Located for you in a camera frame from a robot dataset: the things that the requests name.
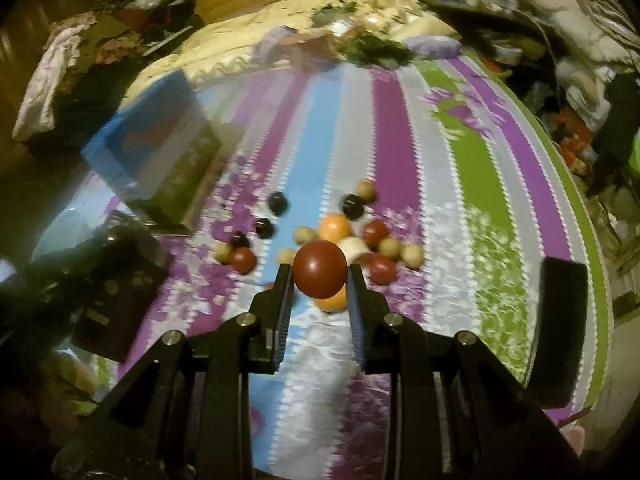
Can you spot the black printed box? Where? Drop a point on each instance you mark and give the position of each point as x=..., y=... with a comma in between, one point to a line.
x=120, y=290

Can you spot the small orange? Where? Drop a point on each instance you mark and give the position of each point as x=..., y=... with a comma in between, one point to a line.
x=332, y=304

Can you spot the black rectangular object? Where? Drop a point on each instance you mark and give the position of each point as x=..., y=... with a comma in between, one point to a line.
x=565, y=330

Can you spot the green leafy vegetable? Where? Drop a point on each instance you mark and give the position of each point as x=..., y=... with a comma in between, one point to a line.
x=375, y=51

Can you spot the yellow quilt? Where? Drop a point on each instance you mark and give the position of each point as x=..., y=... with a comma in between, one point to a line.
x=225, y=45

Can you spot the dark cherry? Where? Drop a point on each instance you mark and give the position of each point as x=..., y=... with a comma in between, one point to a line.
x=263, y=228
x=239, y=239
x=352, y=206
x=277, y=203

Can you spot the red tomato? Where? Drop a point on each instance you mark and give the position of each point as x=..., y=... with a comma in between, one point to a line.
x=382, y=268
x=319, y=267
x=375, y=232
x=242, y=259

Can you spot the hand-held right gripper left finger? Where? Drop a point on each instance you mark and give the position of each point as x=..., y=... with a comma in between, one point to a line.
x=285, y=310

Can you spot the large orange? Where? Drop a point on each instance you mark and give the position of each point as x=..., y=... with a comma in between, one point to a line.
x=334, y=227

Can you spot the pink cloth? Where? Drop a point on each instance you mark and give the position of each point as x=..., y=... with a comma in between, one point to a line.
x=50, y=75

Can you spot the beige sugarcane chunk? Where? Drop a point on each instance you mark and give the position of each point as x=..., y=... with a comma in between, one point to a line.
x=356, y=249

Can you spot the pile of clothes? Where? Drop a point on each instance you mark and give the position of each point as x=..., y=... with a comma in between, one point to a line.
x=565, y=35

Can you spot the striped purple floral bedsheet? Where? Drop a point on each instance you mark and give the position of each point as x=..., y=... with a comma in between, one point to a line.
x=450, y=170

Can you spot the blue green printed carton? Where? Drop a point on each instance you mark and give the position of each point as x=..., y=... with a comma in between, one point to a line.
x=150, y=155

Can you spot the purple snack packet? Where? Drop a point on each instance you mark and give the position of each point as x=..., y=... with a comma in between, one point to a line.
x=274, y=42

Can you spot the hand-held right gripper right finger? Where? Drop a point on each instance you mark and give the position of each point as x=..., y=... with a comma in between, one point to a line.
x=357, y=310

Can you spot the dark clothes heap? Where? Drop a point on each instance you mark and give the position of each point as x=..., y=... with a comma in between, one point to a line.
x=135, y=25

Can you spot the pale printed packet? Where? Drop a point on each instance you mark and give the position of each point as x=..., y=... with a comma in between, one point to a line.
x=432, y=46

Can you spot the longan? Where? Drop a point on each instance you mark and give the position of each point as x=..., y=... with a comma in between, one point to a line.
x=222, y=251
x=365, y=190
x=389, y=247
x=286, y=256
x=305, y=235
x=411, y=255

